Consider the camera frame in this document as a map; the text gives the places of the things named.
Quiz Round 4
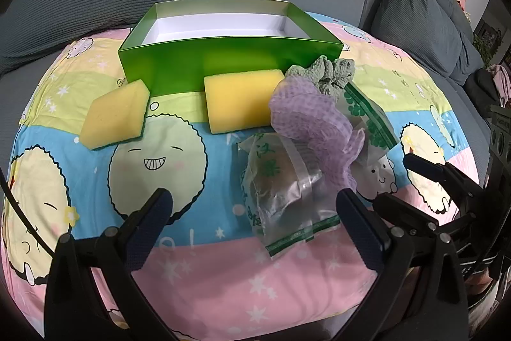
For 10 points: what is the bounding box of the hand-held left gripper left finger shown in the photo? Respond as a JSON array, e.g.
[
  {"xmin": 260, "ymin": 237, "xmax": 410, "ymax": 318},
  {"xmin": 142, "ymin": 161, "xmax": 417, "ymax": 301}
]
[{"xmin": 43, "ymin": 187, "xmax": 188, "ymax": 341}]

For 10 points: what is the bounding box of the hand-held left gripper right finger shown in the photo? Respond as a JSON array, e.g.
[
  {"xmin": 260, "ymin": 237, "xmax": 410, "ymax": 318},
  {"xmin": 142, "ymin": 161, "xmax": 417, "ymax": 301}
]
[{"xmin": 336, "ymin": 189, "xmax": 469, "ymax": 341}]

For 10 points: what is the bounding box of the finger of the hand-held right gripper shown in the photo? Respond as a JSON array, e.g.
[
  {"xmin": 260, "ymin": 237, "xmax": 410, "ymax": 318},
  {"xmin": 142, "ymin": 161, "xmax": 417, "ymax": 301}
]
[
  {"xmin": 374, "ymin": 194, "xmax": 480, "ymax": 242},
  {"xmin": 402, "ymin": 152, "xmax": 485, "ymax": 214}
]

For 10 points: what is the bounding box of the clear plastic packet green print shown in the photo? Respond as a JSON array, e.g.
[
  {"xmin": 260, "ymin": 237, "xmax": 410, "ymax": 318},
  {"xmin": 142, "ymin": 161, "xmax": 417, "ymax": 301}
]
[
  {"xmin": 335, "ymin": 81, "xmax": 400, "ymax": 166},
  {"xmin": 237, "ymin": 131, "xmax": 342, "ymax": 258}
]

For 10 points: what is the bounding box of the yellow sponge green scrub side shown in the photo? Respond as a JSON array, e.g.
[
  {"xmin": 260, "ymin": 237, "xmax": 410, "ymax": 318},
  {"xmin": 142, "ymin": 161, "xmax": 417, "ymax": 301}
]
[{"xmin": 80, "ymin": 79, "xmax": 151, "ymax": 151}]

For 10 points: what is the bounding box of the purple cloth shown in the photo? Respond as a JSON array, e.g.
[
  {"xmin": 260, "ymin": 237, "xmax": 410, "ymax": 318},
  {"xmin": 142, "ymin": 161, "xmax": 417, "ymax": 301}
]
[{"xmin": 268, "ymin": 79, "xmax": 366, "ymax": 190}]

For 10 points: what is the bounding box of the green knitted cloth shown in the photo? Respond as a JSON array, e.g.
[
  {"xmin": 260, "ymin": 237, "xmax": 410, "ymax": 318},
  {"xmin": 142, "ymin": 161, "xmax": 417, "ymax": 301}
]
[{"xmin": 284, "ymin": 55, "xmax": 357, "ymax": 99}]

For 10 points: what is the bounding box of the plain yellow sponge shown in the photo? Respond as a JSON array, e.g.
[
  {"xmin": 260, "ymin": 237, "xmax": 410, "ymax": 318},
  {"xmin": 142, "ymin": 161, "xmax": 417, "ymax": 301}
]
[{"xmin": 203, "ymin": 69, "xmax": 285, "ymax": 135}]

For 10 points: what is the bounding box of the green cardboard box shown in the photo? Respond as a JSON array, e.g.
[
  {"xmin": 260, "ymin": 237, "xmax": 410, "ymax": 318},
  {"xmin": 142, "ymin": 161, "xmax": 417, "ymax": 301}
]
[{"xmin": 118, "ymin": 0, "xmax": 345, "ymax": 93}]

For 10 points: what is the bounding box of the dark cloth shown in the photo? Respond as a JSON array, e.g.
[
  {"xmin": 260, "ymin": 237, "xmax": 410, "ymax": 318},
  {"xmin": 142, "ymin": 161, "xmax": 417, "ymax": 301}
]
[{"xmin": 463, "ymin": 69, "xmax": 500, "ymax": 110}]

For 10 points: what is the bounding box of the pink cloth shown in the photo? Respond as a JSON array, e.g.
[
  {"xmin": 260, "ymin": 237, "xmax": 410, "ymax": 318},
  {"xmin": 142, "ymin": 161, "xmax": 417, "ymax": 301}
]
[{"xmin": 490, "ymin": 63, "xmax": 511, "ymax": 106}]

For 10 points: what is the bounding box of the cartoon printed blanket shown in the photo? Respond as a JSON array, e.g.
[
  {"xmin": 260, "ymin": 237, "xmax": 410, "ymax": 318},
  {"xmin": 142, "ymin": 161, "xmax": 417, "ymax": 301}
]
[{"xmin": 0, "ymin": 11, "xmax": 485, "ymax": 341}]

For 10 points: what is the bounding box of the green potted plant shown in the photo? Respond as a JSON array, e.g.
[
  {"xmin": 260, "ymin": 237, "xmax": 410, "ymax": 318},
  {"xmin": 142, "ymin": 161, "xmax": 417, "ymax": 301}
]
[{"xmin": 473, "ymin": 23, "xmax": 504, "ymax": 66}]

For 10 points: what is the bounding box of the black cable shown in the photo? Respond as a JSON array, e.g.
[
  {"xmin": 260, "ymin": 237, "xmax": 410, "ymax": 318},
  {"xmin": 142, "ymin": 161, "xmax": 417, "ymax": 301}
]
[{"xmin": 0, "ymin": 165, "xmax": 54, "ymax": 256}]

